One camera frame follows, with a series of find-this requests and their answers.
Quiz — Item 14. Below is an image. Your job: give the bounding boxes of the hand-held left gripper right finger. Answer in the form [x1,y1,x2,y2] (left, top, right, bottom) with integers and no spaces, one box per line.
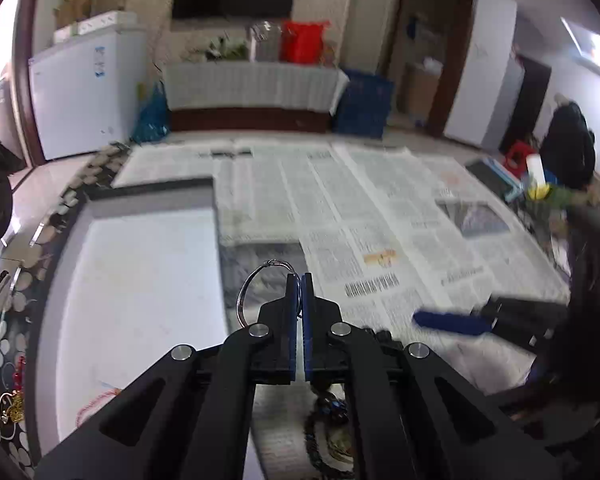
[302,272,566,480]

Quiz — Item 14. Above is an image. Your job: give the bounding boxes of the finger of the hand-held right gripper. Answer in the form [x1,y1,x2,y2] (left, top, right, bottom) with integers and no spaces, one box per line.
[412,310,493,337]

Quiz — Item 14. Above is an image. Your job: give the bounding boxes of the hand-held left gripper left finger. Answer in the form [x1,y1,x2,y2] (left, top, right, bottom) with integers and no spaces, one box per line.
[32,272,301,480]

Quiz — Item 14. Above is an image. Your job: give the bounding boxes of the silver bangle ring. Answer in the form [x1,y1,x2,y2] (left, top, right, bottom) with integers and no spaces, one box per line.
[236,259,297,331]

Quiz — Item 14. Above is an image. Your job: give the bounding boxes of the white tray with black rim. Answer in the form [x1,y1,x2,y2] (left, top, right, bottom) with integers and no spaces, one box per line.
[32,176,231,461]

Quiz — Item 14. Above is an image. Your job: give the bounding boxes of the newspaper sheet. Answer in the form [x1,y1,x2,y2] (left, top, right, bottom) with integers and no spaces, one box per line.
[300,142,572,396]
[111,142,381,306]

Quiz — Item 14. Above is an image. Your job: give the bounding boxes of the white bottle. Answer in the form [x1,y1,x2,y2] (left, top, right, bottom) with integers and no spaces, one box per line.
[526,154,546,186]

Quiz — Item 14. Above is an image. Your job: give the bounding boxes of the red plastic stool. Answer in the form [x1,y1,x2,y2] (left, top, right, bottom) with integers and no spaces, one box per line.
[500,141,534,177]

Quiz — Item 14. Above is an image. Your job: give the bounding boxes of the blue plastic crate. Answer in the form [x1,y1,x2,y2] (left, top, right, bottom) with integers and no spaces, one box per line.
[334,69,395,140]

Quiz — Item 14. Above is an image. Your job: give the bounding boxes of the brown cardboard box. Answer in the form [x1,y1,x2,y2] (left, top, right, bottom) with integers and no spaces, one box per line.
[397,62,441,121]

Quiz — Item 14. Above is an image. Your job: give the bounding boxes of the cabinet with white cloth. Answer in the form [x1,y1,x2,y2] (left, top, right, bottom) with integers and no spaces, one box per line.
[162,62,351,134]

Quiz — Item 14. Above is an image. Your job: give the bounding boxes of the blue plastic bag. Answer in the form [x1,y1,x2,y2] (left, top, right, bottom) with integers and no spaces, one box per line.
[131,82,171,144]

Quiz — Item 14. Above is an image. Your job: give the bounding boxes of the white door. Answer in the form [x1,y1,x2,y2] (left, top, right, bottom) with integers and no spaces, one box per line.
[442,0,519,149]

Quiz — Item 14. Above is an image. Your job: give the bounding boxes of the black pebble-patterned tablecloth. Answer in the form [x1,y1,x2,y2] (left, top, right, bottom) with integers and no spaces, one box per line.
[0,142,132,480]

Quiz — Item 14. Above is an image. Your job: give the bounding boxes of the red bag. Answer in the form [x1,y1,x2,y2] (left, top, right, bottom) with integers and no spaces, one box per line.
[281,21,330,66]

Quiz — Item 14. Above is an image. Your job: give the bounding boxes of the metal pot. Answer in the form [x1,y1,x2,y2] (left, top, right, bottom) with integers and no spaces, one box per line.
[250,21,284,64]

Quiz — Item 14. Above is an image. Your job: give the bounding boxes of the gold ornament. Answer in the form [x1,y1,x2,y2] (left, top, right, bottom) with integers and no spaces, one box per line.
[0,390,27,427]

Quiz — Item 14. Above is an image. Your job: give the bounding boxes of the white chest freezer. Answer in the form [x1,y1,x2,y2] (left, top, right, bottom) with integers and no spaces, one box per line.
[28,10,148,162]

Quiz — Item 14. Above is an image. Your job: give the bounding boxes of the dark bead bracelet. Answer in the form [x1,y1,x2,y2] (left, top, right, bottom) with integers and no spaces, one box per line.
[304,392,355,480]

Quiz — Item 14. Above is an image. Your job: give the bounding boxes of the red string bracelet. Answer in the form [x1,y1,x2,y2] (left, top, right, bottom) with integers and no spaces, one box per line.
[76,381,124,429]

